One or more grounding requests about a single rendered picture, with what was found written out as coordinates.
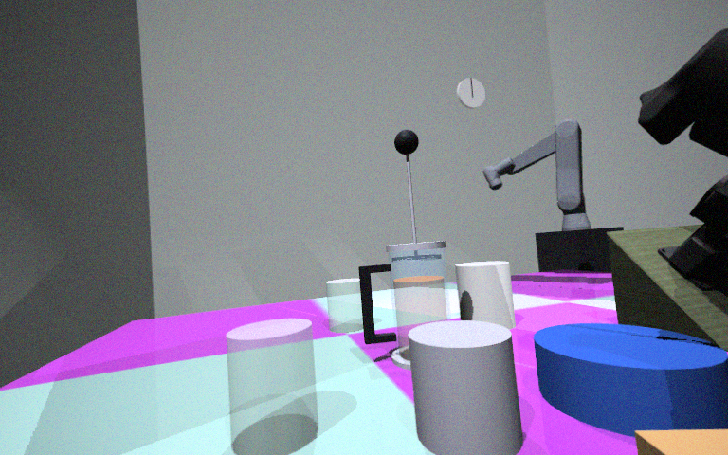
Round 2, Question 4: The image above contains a glass french press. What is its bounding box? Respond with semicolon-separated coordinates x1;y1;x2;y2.
358;130;450;371

